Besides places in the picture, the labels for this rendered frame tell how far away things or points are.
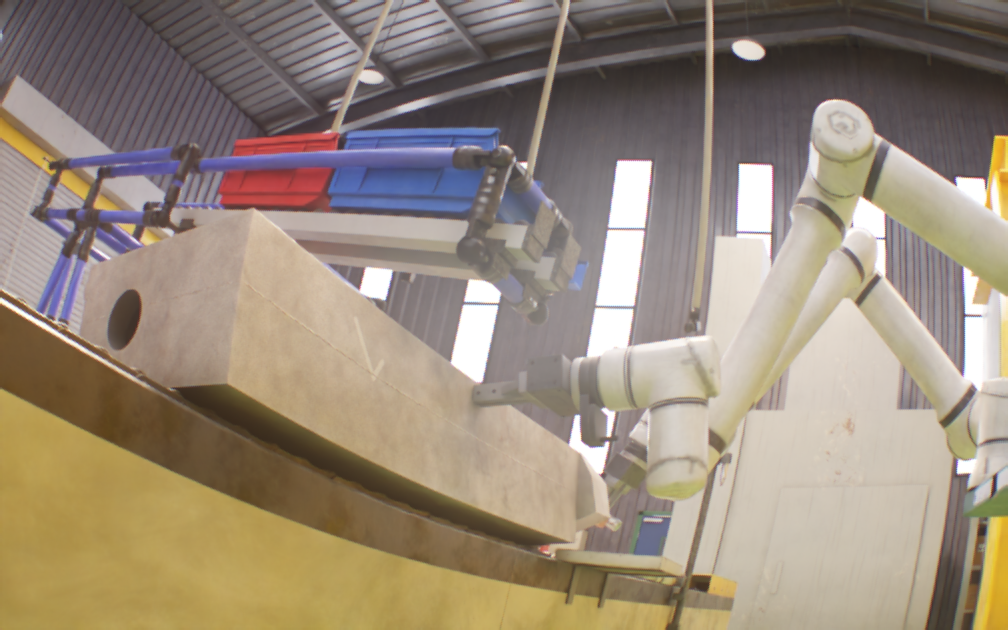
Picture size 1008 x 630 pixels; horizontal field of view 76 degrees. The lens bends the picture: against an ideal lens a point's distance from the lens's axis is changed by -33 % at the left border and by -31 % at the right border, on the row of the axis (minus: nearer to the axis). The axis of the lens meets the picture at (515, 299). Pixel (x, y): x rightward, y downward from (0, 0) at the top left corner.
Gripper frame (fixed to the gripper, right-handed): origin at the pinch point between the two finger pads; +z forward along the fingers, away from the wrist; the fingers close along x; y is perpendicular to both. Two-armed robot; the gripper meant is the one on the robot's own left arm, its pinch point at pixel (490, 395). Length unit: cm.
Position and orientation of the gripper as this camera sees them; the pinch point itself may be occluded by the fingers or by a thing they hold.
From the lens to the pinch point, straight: 131.4
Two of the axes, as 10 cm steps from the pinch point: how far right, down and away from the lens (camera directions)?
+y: 0.3, -9.1, 4.1
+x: -4.0, -3.9, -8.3
